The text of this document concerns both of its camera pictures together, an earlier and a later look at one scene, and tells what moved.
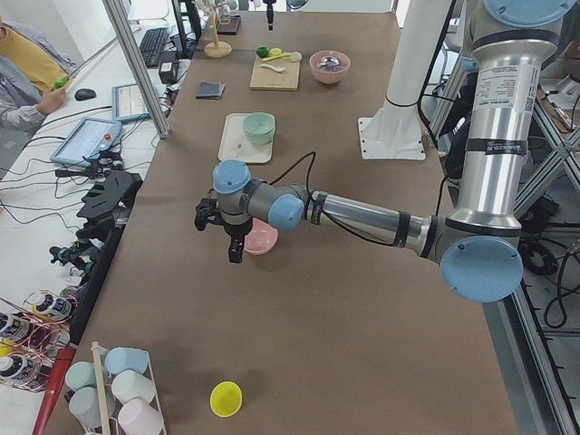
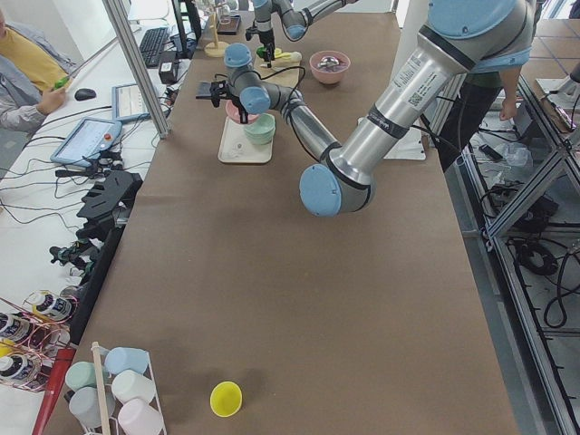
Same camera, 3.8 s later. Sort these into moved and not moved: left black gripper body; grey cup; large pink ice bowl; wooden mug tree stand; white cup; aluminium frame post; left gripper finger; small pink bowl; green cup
Moved: left black gripper body; small pink bowl; left gripper finger
Not moved: aluminium frame post; grey cup; white cup; large pink ice bowl; wooden mug tree stand; green cup
